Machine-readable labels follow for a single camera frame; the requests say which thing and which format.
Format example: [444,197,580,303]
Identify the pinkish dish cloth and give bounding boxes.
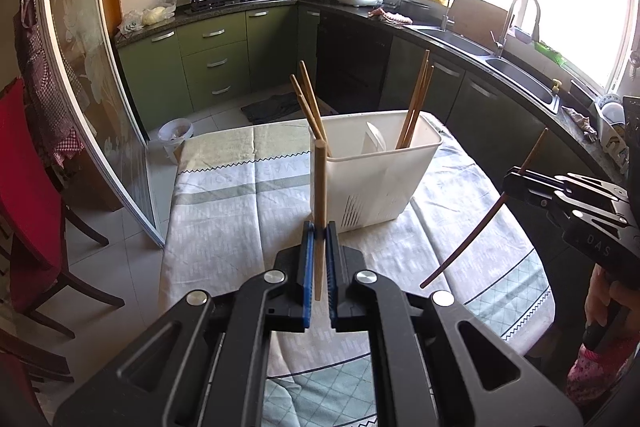
[368,6,414,28]

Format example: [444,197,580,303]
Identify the person's right hand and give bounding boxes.
[584,264,640,333]

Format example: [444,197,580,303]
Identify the green windowsill item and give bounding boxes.
[534,40,567,68]

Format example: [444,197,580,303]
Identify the small gooseneck tap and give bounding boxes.
[428,0,455,32]

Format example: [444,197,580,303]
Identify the steel double sink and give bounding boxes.
[416,26,562,114]

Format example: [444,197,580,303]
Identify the white trash bin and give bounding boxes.
[158,118,194,164]

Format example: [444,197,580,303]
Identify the ribbed tip brown chopstick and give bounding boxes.
[397,50,431,150]

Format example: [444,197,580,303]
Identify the red cushioned wooden chair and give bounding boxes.
[0,77,126,339]
[0,327,76,427]

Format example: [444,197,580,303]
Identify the dark green sink cabinet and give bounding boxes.
[381,34,626,190]

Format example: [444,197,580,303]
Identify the dish rack with bowls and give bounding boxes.
[596,94,632,174]

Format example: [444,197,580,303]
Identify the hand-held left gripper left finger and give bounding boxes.
[52,222,318,427]

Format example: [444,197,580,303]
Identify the dark floor mat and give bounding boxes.
[240,91,302,124]

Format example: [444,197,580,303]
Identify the dark stone countertop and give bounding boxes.
[115,0,626,180]

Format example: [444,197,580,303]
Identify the crumpled grey rag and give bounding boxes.
[562,106,599,141]

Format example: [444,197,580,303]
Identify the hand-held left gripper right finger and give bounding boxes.
[324,221,586,427]

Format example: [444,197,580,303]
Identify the black pot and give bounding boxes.
[399,0,432,20]

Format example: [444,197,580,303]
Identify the black built-in dishwasher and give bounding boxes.
[316,9,394,116]

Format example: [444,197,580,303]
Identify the brown wooden chopstick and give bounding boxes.
[290,75,326,142]

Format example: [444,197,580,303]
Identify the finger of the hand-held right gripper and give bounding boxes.
[503,186,627,231]
[503,170,630,208]

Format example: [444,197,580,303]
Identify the chrome kitchen faucet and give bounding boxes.
[491,0,542,58]

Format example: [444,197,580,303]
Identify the red checkered apron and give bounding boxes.
[14,0,86,168]

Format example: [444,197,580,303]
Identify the wooden cutting board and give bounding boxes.
[449,0,509,48]

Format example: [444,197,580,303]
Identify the pink patterned clothing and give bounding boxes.
[565,336,637,409]

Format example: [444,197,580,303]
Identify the floral frosted glass sliding door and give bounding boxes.
[37,0,167,249]

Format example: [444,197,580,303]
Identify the plastic bags on counter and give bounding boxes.
[117,2,177,34]

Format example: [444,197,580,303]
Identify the white plastic utensil holder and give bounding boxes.
[309,109,443,234]

